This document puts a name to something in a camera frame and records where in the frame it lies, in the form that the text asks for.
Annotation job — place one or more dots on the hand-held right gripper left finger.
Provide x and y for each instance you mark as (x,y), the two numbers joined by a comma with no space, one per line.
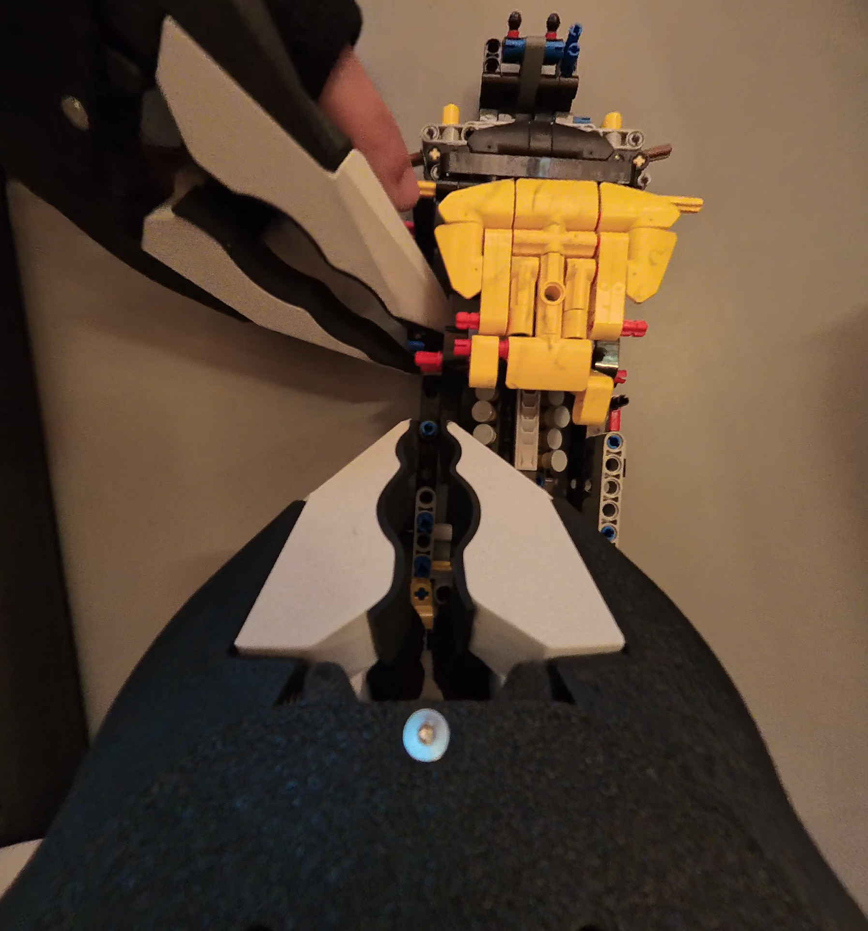
(317,574)

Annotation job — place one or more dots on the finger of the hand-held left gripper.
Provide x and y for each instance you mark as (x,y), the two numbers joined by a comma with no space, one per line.
(259,145)
(201,254)

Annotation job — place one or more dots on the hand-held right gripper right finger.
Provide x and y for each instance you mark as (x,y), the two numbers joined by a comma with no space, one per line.
(543,574)

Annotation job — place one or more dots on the yellow black brick car chassis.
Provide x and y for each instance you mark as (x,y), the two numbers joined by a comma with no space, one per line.
(550,254)

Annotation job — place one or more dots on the grey desk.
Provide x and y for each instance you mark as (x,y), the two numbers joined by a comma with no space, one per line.
(768,436)

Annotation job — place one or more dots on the black mesh chair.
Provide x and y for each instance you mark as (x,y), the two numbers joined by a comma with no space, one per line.
(19,509)

